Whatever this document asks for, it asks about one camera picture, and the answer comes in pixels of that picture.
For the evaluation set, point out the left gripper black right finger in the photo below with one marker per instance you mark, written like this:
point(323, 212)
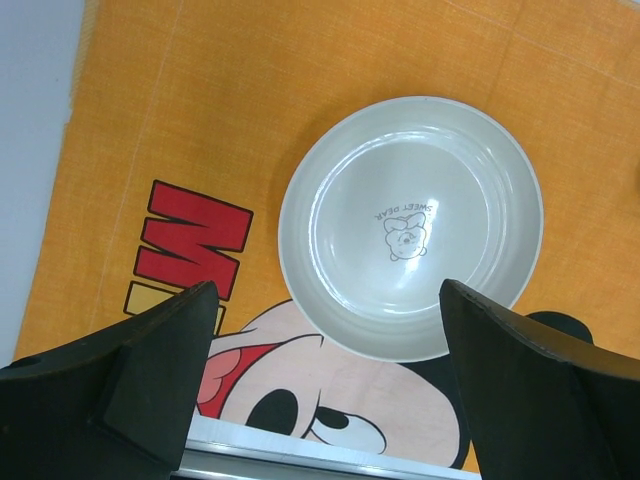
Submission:
point(540, 404)

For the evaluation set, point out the aluminium mounting rail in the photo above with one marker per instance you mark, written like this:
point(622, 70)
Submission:
point(221, 450)

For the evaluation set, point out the white round plate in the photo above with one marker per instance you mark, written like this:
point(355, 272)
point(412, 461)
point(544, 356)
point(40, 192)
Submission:
point(392, 201)

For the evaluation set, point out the orange Mickey Mouse placemat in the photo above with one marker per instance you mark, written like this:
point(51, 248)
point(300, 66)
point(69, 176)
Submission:
point(224, 98)

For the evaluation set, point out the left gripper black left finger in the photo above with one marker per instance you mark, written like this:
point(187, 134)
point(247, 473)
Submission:
point(115, 404)

